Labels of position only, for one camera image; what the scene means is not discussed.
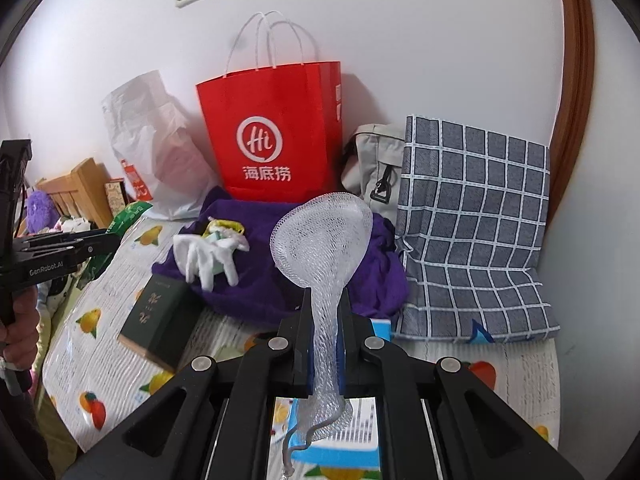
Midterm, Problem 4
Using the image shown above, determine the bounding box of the clear foam net sleeve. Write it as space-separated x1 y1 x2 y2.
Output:
269 192 376 478

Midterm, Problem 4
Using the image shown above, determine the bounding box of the green snack packet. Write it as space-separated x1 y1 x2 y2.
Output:
76 200 152 290

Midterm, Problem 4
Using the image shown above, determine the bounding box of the yellow black pouch bag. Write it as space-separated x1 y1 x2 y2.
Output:
202 217 245 240

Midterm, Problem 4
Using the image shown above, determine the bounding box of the dark left sleeve forearm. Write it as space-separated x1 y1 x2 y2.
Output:
0 380 55 479

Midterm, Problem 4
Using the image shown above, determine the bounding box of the person's left hand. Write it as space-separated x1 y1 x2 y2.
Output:
1 286 39 370

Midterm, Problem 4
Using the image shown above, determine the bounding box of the colourful bed quilt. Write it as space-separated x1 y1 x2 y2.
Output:
29 216 97 401

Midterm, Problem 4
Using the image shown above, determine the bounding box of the purple plush toy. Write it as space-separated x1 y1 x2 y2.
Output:
26 190 60 234

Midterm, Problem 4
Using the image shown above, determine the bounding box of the purple towel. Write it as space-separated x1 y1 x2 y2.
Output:
180 186 409 327

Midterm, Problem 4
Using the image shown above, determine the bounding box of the wooden bed headboard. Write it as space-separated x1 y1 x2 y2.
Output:
36 157 113 229

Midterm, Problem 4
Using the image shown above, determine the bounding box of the blue tissue pack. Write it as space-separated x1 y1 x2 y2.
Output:
290 316 394 469

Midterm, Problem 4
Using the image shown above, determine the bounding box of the grey checked cushion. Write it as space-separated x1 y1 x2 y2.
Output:
395 115 560 344

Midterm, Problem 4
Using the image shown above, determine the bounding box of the grey backpack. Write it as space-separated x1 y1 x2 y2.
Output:
341 124 405 224

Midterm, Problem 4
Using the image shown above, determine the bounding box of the white Miniso plastic bag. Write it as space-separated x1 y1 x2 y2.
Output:
102 70 219 220

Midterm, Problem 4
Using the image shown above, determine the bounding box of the red paper shopping bag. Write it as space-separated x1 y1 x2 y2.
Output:
196 60 343 203

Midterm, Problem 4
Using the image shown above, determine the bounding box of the brown wooden door frame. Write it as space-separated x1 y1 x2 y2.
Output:
548 0 596 219

